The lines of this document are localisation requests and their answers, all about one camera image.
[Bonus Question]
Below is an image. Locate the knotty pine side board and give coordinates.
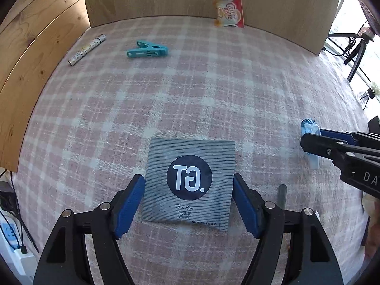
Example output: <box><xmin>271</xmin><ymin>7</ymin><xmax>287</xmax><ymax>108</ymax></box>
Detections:
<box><xmin>0</xmin><ymin>0</ymin><xmax>91</xmax><ymax>173</ymax></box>

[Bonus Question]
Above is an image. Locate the black ring light cable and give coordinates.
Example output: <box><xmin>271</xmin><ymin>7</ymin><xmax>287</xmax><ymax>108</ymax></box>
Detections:
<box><xmin>323</xmin><ymin>21</ymin><xmax>369</xmax><ymax>58</ymax></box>

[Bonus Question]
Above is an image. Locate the ring light on tripod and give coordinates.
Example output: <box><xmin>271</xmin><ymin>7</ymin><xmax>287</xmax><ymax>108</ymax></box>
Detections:
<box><xmin>325</xmin><ymin>25</ymin><xmax>376</xmax><ymax>82</ymax></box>

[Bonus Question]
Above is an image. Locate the white power strip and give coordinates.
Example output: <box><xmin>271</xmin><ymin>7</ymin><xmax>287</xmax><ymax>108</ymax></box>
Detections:
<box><xmin>0</xmin><ymin>214</ymin><xmax>36</xmax><ymax>276</ymax></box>

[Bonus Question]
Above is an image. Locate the white red creamer packet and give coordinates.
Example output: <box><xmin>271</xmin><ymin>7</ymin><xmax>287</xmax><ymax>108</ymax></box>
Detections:
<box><xmin>214</xmin><ymin>0</ymin><xmax>245</xmax><ymax>29</ymax></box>

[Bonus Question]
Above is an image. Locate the small vase with plant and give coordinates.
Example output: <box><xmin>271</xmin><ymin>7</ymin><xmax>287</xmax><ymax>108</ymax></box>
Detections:
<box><xmin>360</xmin><ymin>83</ymin><xmax>380</xmax><ymax>110</ymax></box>

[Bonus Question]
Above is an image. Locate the black power cable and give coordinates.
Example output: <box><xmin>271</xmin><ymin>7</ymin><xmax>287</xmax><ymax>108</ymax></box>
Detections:
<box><xmin>9</xmin><ymin>170</ymin><xmax>40</xmax><ymax>253</ymax></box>

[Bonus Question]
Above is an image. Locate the black power adapter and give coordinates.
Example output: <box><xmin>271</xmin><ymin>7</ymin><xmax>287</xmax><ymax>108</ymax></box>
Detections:
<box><xmin>0</xmin><ymin>190</ymin><xmax>17</xmax><ymax>212</ymax></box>

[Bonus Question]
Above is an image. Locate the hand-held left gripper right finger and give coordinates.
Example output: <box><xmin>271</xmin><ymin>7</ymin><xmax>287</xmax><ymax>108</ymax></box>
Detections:
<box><xmin>233</xmin><ymin>173</ymin><xmax>345</xmax><ymax>285</ymax></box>

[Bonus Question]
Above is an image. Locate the person's right hand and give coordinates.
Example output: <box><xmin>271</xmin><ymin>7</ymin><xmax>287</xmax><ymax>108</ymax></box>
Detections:
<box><xmin>360</xmin><ymin>196</ymin><xmax>380</xmax><ymax>259</ymax></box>

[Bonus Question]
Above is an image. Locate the floral patterned pen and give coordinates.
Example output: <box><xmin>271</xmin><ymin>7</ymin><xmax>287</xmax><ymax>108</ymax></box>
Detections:
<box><xmin>68</xmin><ymin>34</ymin><xmax>107</xmax><ymax>66</ymax></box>

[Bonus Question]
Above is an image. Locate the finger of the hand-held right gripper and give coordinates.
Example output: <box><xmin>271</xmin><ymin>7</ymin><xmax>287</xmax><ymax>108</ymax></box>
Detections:
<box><xmin>321</xmin><ymin>129</ymin><xmax>380</xmax><ymax>149</ymax></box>
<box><xmin>300</xmin><ymin>133</ymin><xmax>380</xmax><ymax>163</ymax></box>

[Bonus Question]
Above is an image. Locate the small blue liquid bottle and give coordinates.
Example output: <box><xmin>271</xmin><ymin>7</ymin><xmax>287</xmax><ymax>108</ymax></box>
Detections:
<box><xmin>300</xmin><ymin>119</ymin><xmax>320</xmax><ymax>170</ymax></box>

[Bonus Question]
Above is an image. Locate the teal plastic clip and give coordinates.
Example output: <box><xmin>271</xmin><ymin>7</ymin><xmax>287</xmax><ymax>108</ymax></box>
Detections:
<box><xmin>126</xmin><ymin>41</ymin><xmax>169</xmax><ymax>59</ymax></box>

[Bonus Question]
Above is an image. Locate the glass window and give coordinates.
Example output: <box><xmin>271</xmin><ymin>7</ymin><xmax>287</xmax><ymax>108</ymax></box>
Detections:
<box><xmin>328</xmin><ymin>0</ymin><xmax>380</xmax><ymax>92</ymax></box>

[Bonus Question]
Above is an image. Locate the grey striped tea sachet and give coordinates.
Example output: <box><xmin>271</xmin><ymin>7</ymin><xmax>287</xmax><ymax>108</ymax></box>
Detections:
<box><xmin>139</xmin><ymin>137</ymin><xmax>236</xmax><ymax>232</ymax></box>

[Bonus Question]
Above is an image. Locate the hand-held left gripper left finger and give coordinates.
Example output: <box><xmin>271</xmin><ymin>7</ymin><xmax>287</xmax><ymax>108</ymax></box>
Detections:
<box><xmin>33</xmin><ymin>174</ymin><xmax>146</xmax><ymax>285</ymax></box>

